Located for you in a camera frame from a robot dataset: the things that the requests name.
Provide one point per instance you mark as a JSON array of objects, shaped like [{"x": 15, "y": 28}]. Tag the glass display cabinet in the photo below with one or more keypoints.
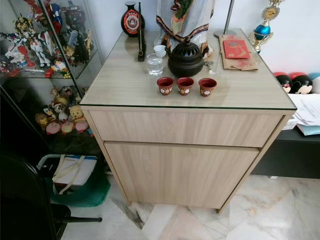
[{"x": 40, "y": 75}]

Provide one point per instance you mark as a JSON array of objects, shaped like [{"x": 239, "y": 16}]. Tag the yellow bear plush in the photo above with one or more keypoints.
[{"x": 76, "y": 113}]

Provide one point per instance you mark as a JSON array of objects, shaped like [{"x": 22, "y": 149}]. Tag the white robot model figure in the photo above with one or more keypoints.
[{"x": 37, "y": 50}]

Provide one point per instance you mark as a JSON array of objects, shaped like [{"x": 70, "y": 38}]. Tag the black folding chair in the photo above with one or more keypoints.
[{"x": 20, "y": 200}]

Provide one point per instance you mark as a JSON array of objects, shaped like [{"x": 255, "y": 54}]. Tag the green bag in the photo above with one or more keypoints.
[{"x": 92, "y": 194}]

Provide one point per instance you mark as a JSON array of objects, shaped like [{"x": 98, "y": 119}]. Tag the light wood cabinet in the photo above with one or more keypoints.
[{"x": 130, "y": 80}]

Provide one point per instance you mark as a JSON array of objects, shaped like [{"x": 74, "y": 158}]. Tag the slim black incense holder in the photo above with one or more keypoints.
[{"x": 141, "y": 40}]

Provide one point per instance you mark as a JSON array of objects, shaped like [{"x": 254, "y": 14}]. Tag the clear drinking glass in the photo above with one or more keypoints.
[{"x": 154, "y": 65}]

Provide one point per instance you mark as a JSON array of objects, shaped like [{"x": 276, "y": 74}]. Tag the black vase red label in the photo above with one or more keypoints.
[{"x": 132, "y": 21}]

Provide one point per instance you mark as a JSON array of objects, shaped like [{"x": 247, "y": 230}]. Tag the red ceramic cup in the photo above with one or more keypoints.
[
  {"x": 185, "y": 86},
  {"x": 165, "y": 86},
  {"x": 207, "y": 87}
]

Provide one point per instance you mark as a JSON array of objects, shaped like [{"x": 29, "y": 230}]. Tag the small white cup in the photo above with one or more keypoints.
[{"x": 159, "y": 50}]

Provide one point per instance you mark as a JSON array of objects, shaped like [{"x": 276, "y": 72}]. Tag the wood drawer front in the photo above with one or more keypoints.
[{"x": 180, "y": 127}]

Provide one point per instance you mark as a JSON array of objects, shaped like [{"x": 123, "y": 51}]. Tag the wood cabinet door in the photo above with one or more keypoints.
[{"x": 180, "y": 172}]

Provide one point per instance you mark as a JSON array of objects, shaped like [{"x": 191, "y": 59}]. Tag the black incense burner pot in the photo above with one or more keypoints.
[{"x": 186, "y": 60}]

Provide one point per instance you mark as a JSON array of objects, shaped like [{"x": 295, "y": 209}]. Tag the robed deity statue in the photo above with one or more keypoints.
[{"x": 185, "y": 20}]

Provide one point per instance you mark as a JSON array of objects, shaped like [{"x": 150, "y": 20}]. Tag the red booklet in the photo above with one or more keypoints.
[{"x": 236, "y": 48}]

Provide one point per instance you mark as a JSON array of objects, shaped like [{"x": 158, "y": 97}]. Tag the brown paper envelope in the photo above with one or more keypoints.
[{"x": 242, "y": 63}]

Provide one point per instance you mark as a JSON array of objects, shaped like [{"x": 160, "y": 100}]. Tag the silver lamp stand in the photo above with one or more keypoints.
[{"x": 229, "y": 17}]

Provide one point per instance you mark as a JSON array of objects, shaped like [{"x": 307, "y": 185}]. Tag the blue gold trophy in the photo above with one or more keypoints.
[{"x": 262, "y": 31}]

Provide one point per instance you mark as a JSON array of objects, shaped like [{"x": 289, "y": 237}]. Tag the black mouse plush head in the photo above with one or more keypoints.
[
  {"x": 302, "y": 86},
  {"x": 283, "y": 81}
]

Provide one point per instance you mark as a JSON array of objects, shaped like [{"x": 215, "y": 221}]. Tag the black low bench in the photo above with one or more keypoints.
[{"x": 290, "y": 155}]

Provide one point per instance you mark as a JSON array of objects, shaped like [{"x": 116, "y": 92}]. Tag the stack of white papers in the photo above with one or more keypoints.
[{"x": 305, "y": 110}]

